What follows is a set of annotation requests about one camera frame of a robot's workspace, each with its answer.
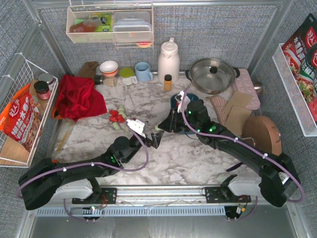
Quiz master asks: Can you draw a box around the red cloth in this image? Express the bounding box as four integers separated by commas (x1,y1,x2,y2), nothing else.
54,74,107,121

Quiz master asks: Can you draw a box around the pepper grinder bottle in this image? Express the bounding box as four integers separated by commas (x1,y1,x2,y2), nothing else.
94,75,117,87

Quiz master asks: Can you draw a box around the pink egg tray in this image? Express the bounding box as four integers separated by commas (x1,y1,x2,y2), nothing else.
232,67,261,111

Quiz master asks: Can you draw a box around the red seasoning packet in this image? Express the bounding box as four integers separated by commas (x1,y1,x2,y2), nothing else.
281,13,317,122

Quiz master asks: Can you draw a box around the clear plastic container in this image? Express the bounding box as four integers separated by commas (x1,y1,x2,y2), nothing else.
112,11,152,42

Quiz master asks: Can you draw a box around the dark lid jar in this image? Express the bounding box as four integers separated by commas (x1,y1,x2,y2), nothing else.
34,81,51,100

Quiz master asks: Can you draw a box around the brown cardboard sheet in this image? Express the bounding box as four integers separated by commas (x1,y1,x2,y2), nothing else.
225,106,252,136
223,91,253,114

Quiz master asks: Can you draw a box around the white right wall basket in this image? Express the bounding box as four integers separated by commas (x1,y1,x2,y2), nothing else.
272,43,317,137

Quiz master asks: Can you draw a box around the white wire side basket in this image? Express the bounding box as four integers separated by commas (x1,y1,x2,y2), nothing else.
0,53,59,168

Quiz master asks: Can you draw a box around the silver lid jar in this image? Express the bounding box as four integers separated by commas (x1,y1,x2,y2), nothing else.
39,73,55,91

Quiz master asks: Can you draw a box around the blue mug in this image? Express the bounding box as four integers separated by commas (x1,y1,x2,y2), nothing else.
135,62,154,82

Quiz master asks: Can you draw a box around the white orange striped bowl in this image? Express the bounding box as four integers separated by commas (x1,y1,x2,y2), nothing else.
100,60,118,77

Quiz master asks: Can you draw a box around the brown paper bag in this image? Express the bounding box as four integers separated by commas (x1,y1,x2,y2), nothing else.
77,61,99,79

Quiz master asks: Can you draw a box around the round wooden board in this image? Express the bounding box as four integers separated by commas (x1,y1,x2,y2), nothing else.
242,116,282,156

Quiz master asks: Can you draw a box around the orange spice bottle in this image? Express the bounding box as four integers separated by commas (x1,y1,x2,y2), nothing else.
164,74,172,91

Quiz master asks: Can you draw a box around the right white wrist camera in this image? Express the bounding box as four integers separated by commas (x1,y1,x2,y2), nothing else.
174,91,186,113

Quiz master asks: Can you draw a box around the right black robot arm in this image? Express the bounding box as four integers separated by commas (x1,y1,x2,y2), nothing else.
158,100,305,207

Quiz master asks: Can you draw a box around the cream wall storage box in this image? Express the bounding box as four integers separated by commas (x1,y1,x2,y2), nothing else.
66,3,154,48

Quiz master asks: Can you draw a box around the stainless steel pot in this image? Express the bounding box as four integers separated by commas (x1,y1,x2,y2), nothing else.
185,58,240,95

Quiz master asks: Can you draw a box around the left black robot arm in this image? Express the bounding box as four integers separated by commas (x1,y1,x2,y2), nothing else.
17,131,164,210

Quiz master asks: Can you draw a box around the red snack bag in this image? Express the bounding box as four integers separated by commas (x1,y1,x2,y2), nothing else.
0,84,41,152

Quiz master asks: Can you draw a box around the green lidded cup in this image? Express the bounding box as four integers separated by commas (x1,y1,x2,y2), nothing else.
119,67,138,86

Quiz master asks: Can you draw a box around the white thermos jug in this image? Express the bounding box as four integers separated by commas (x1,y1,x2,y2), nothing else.
158,38,180,83

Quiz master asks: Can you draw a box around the striped oven mitt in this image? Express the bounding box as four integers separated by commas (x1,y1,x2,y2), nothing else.
206,95,228,126

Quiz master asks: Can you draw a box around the teal storage basket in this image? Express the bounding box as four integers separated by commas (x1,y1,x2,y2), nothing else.
170,93,200,109

